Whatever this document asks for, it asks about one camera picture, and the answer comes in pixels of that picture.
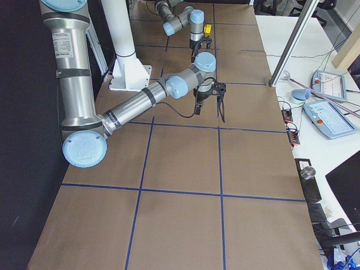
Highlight blue teach pendant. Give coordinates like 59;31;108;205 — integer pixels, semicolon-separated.
311;70;347;102
303;101;357;139

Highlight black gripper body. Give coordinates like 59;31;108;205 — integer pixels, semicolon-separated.
195;91;212;105
189;39;201;51

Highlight black power strip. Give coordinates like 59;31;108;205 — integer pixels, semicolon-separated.
281;109;300;147

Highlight small metal cup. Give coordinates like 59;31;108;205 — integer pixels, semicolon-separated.
300;166;316;180

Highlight far blue teach pendant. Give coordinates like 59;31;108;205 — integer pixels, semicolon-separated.
311;70;347;102

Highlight long reacher grabber stick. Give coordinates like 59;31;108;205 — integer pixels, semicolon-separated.
282;70;360;118

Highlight near blue teach pendant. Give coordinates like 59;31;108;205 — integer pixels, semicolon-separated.
303;101;357;139

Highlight yellow cube block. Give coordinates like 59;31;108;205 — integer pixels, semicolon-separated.
204;24;212;34

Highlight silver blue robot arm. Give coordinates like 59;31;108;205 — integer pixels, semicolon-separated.
40;1;216;168
154;1;205;63

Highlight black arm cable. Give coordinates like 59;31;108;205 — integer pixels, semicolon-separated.
157;78;227;123

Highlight mint bowl with blue cup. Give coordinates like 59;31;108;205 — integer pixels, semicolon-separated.
290;88;311;104

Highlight aluminium frame post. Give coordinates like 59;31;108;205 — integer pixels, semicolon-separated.
269;0;319;87

